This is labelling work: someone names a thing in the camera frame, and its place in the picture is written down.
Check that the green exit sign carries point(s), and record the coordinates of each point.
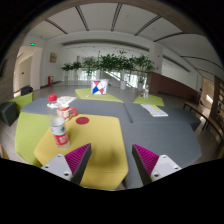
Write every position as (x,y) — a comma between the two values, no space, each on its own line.
(32,44)

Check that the red and white mug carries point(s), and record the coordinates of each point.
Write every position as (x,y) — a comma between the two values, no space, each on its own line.
(64,112)

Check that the yellow and white booklet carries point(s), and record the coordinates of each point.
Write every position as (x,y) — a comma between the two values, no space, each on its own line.
(154,110)

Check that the dark bag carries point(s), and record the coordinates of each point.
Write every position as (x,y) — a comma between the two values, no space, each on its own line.
(26,90)

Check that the yellow-green armchair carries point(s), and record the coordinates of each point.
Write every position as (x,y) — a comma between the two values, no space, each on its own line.
(22,101)

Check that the red fire extinguisher cabinet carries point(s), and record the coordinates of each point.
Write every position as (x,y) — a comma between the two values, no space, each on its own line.
(50,81)

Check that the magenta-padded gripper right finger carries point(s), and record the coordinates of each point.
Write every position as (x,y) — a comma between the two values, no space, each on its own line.
(163,166)

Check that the framed wall picture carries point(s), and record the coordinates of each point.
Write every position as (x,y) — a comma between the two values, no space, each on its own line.
(53,57)

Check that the clear red-capped water bottle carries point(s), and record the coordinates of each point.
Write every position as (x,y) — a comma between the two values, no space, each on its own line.
(60,133)

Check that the red blue white patterned box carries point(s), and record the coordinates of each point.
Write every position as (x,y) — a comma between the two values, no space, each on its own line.
(99,87)

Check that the flat round red coaster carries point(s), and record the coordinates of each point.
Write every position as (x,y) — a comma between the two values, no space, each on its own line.
(82,120)

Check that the dark grey stool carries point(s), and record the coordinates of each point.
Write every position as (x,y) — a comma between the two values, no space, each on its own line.
(7,114)

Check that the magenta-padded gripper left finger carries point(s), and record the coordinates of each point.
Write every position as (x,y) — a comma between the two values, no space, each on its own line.
(60,165)

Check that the wooden bench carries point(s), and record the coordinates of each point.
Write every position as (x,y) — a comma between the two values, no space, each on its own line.
(204,115)

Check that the row of green potted plants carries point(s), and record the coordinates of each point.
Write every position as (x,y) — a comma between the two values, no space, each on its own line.
(113,63)

